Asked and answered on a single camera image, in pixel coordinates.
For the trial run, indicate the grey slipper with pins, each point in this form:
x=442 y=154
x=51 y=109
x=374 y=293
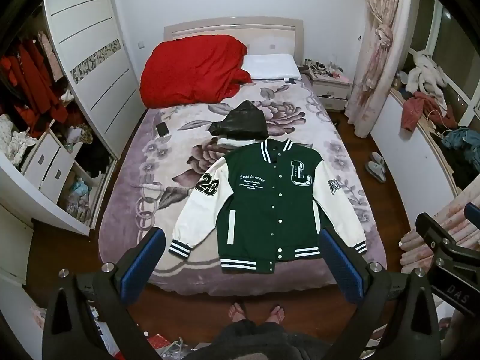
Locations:
x=378 y=158
x=376 y=172

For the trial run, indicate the folded cream garment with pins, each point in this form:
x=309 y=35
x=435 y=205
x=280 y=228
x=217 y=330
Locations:
x=234 y=141

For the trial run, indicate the person's dark grey clothing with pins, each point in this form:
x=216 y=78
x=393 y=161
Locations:
x=255 y=343

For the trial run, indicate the teal garment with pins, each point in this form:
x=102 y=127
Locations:
x=463 y=142

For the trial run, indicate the white drawer unit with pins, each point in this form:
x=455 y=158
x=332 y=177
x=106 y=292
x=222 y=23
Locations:
x=48 y=165

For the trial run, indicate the beige bed headboard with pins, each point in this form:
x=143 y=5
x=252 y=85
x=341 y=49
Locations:
x=232 y=28

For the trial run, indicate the red hanging clothes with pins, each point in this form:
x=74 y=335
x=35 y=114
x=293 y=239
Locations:
x=33 y=86

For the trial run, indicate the black phone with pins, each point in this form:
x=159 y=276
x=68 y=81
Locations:
x=162 y=129

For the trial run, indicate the clutter of small items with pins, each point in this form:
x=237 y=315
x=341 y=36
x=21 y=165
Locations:
x=322 y=69

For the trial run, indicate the black leather garment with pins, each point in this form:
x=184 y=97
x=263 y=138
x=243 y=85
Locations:
x=240 y=122

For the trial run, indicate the person's right foot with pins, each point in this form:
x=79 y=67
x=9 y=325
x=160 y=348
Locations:
x=275 y=314

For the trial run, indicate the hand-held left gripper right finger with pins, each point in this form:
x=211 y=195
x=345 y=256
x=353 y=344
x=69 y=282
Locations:
x=341 y=266

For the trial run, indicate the white pillow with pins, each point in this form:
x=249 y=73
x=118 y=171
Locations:
x=272 y=66

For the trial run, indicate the red duvet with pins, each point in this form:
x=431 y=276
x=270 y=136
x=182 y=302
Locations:
x=191 y=71

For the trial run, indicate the white wardrobe sliding door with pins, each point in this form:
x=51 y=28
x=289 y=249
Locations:
x=93 y=26

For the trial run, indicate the person's left foot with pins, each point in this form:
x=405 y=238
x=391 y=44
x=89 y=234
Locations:
x=238 y=313

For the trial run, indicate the green white varsity jacket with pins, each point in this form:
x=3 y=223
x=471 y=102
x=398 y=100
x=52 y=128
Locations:
x=262 y=210

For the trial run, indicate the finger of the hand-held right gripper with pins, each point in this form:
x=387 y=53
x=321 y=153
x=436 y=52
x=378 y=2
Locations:
x=435 y=238
x=473 y=215

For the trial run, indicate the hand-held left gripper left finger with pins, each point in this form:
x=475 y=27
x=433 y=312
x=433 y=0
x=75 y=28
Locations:
x=144 y=266

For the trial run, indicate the white nightstand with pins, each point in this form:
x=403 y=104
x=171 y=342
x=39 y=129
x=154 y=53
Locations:
x=332 y=90

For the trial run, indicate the person's foot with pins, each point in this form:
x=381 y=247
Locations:
x=275 y=314
x=238 y=313

